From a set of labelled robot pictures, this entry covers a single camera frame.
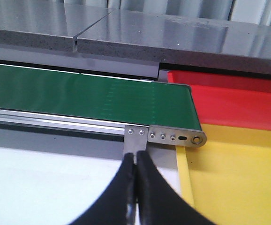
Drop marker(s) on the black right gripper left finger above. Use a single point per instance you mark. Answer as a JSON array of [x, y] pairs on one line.
[[117, 204]]

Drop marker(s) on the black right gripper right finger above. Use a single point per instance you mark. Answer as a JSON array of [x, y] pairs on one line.
[[158, 203]]

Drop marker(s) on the right metal conveyor leg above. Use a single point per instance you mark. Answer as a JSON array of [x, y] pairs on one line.
[[135, 139]]

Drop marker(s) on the yellow plastic tray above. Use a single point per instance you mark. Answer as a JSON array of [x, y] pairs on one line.
[[228, 179]]

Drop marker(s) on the green conveyor belt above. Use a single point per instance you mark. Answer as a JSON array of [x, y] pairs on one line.
[[97, 97]]

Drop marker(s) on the red plastic tray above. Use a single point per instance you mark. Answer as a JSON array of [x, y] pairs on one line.
[[228, 100]]

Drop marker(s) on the right grey countertop slab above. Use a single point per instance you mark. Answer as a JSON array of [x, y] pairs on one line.
[[176, 40]]

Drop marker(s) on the grey countertop slab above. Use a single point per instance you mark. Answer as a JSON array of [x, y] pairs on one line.
[[46, 24], [176, 40]]

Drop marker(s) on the left grey countertop slab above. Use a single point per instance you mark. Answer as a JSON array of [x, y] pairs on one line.
[[46, 24]]

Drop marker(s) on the metal conveyor end bracket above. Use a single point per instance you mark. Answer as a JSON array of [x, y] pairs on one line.
[[176, 136]]

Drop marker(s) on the aluminium conveyor side rail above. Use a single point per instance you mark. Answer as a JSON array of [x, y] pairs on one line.
[[61, 122]]

